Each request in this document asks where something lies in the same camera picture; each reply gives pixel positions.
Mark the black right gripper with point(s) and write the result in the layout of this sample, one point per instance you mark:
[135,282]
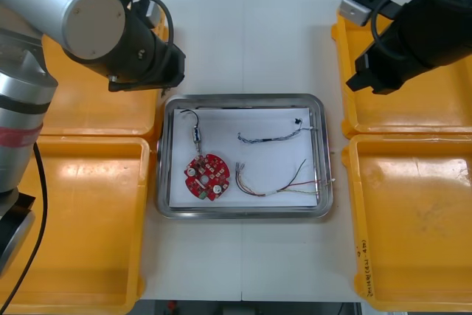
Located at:
[387,60]

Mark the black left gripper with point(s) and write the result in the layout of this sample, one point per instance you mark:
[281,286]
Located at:
[167,66]

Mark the round red circuit board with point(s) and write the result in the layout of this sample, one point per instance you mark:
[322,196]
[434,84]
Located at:
[206,176]

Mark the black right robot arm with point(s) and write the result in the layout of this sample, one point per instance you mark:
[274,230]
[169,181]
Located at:
[442,20]

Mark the yellow-orange plastic bin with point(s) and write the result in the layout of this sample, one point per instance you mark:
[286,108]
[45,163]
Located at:
[81,219]
[413,219]
[405,112]
[96,108]

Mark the small metal solenoid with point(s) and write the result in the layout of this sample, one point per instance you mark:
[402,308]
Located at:
[196,133]

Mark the white sheet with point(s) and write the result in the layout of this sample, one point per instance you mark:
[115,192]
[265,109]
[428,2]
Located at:
[258,186]

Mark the steel tray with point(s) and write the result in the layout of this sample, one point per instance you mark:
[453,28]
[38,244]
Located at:
[243,213]

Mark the pale grey left wrist camera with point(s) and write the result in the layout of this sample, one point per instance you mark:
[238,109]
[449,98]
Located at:
[152,12]

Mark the pale grey wrist camera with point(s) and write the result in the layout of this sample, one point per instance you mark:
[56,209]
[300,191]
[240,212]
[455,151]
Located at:
[355,7]
[152,12]

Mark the pale grey right wrist camera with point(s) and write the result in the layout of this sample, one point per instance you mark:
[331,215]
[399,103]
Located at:
[355,7]

